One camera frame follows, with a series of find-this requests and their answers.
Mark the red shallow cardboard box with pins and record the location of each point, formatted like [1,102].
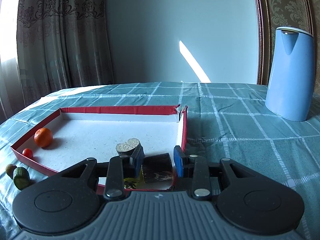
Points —
[82,132]

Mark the green cucumber chunk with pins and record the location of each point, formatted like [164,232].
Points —
[21,178]

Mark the orange mandarin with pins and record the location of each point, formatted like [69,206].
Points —
[43,137]

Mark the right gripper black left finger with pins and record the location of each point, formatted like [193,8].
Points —
[126,165]

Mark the brown patterned curtain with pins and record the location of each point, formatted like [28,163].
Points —
[49,45]

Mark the eggplant chunk with white cut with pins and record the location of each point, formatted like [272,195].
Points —
[128,147]

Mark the dark wooden wall trim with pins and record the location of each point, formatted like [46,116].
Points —
[265,41]

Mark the light blue kettle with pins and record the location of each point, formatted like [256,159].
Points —
[292,77]

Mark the teal checked bed sheet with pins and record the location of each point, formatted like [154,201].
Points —
[224,120]

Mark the dark eggplant chunk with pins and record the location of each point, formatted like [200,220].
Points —
[157,168]

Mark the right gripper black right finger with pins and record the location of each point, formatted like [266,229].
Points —
[192,175]

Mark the brown kiwi fruit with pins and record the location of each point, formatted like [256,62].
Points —
[10,170]

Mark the yellow-green tomato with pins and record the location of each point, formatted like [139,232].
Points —
[132,183]

